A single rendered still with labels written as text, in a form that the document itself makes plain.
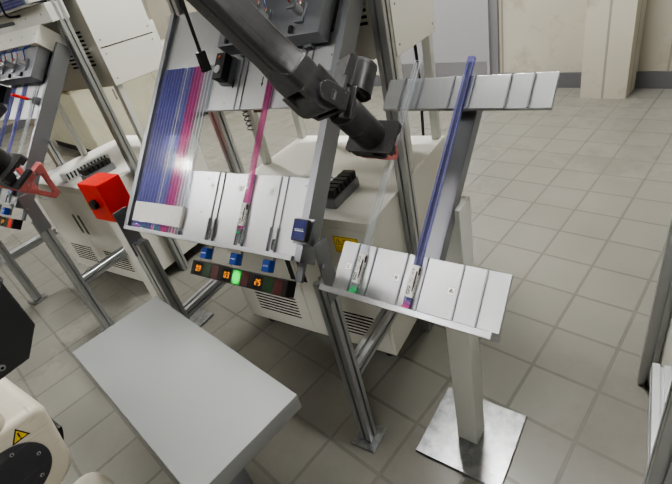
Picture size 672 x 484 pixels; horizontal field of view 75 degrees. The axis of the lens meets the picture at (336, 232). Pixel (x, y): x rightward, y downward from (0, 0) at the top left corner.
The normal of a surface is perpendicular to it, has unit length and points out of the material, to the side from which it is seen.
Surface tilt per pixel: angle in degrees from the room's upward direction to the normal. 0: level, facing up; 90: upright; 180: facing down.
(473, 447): 0
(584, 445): 0
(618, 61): 90
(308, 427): 0
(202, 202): 47
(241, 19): 73
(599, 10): 90
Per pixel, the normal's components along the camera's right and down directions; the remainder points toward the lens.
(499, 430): -0.22, -0.83
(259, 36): 0.55, 0.04
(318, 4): -0.51, -0.16
